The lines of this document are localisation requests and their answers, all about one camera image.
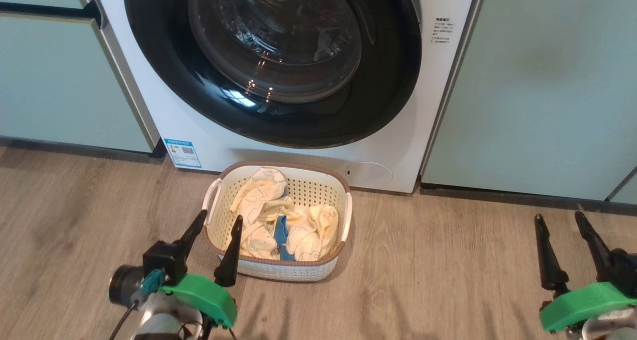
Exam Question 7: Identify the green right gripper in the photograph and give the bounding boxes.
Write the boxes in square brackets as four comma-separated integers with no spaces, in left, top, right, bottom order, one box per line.
[534,211,637,333]

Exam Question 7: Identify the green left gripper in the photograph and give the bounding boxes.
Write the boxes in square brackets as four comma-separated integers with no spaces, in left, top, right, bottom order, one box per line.
[160,210,244,329]

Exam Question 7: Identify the large cream printed baby garment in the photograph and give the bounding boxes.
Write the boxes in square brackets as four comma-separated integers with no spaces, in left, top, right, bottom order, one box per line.
[230,167,295,260]

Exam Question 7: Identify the blue cloth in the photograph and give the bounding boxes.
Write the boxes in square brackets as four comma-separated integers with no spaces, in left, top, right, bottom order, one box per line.
[273,190,295,261]

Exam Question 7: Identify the black round glass washer door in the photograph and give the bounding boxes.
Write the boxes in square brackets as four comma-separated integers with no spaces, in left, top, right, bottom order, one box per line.
[123,0,422,149]

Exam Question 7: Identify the white perforated laundry basket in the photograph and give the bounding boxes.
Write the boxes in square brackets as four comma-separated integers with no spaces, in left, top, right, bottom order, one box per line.
[202,161,353,282]

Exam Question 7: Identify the white front-load washing machine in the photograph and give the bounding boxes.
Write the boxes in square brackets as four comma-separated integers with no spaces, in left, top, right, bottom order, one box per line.
[93,0,487,194]

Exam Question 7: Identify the black cabinet kickboard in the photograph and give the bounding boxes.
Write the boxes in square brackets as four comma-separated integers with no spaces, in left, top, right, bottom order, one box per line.
[0,136,167,160]
[421,182,637,216]

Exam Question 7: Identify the blue energy label sticker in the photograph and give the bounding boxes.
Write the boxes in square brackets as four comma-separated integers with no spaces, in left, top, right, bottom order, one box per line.
[164,138,202,169]

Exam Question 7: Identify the light green tall cabinet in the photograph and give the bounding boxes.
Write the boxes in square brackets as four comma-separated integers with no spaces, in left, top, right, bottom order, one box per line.
[421,0,637,205]

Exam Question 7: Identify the round white filter cover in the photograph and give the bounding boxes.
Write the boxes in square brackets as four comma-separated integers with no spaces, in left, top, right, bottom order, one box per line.
[345,162,394,185]

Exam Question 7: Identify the light green cabinet with drawer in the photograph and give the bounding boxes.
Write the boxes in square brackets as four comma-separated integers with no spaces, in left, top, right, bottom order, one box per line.
[0,0,167,159]

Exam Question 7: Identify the black text warning label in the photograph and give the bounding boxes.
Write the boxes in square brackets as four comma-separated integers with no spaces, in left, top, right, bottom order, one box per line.
[430,17,456,44]

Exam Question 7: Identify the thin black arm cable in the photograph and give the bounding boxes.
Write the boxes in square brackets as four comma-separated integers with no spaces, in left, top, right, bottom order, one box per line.
[108,300,141,340]

